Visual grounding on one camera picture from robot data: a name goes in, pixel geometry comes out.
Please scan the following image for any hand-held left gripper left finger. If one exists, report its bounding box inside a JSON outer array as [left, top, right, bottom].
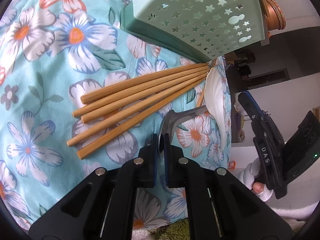
[[28, 134, 160, 240]]

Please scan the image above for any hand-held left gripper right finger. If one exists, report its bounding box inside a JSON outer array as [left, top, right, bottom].
[[162, 134, 293, 240]]

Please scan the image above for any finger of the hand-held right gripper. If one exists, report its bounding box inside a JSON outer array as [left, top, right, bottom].
[[237, 91, 267, 137]]

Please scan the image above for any white shell-shaped spoon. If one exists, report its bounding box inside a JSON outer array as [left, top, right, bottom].
[[204, 66, 232, 153]]

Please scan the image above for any metal spoon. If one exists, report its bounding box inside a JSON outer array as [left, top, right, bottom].
[[158, 106, 208, 153]]

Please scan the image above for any bundle of bamboo chopsticks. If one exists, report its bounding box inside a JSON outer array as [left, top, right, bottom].
[[67, 58, 217, 160]]

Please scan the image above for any green perforated utensil holder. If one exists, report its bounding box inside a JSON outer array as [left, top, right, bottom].
[[120, 0, 266, 64]]

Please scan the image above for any person's right hand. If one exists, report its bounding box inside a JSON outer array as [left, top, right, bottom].
[[237, 159, 274, 202]]

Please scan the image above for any woven basket tray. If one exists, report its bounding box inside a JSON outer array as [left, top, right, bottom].
[[271, 0, 287, 29]]

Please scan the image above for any copper basin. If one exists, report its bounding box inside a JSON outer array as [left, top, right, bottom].
[[265, 0, 287, 30]]

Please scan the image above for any floral blue blanket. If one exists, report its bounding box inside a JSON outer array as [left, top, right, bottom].
[[0, 0, 234, 233]]

